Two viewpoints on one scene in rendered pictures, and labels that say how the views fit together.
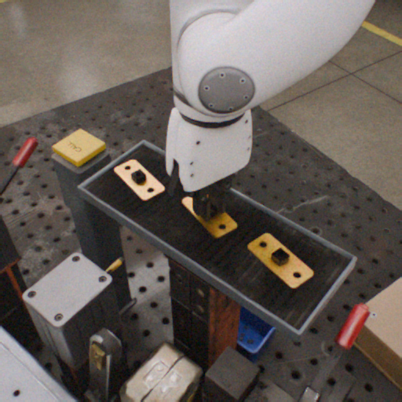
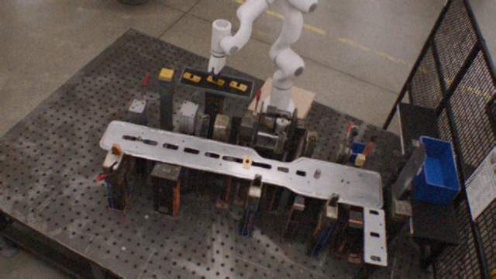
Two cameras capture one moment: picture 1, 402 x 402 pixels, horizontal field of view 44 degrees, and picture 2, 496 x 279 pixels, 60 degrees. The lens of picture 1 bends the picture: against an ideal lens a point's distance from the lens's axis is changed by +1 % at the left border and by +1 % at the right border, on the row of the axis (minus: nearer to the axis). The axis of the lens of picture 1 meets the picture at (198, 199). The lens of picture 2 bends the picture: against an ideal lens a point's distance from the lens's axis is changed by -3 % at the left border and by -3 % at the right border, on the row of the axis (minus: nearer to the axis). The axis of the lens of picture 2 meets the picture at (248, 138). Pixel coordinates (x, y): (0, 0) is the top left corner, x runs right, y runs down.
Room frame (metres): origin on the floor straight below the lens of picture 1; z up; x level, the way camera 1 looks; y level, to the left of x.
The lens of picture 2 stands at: (-1.01, 0.90, 2.65)
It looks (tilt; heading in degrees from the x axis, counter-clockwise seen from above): 47 degrees down; 321
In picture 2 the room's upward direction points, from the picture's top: 11 degrees clockwise
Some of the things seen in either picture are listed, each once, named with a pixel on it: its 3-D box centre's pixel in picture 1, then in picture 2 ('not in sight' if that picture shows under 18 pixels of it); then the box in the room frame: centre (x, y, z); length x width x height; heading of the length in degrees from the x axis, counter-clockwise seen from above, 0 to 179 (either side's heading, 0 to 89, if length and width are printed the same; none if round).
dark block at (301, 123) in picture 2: not in sight; (293, 150); (0.06, -0.29, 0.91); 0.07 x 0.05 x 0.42; 141
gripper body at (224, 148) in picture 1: (210, 137); (218, 60); (0.46, -0.02, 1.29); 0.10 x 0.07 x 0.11; 125
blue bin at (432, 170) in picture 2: not in sight; (433, 170); (-0.45, -0.74, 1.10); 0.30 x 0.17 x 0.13; 140
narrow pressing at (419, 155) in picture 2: not in sight; (408, 172); (-0.44, -0.54, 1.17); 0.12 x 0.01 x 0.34; 141
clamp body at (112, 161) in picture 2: not in sight; (117, 182); (0.26, 0.59, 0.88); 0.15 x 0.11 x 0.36; 141
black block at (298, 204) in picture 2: not in sight; (293, 220); (-0.27, -0.08, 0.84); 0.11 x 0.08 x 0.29; 141
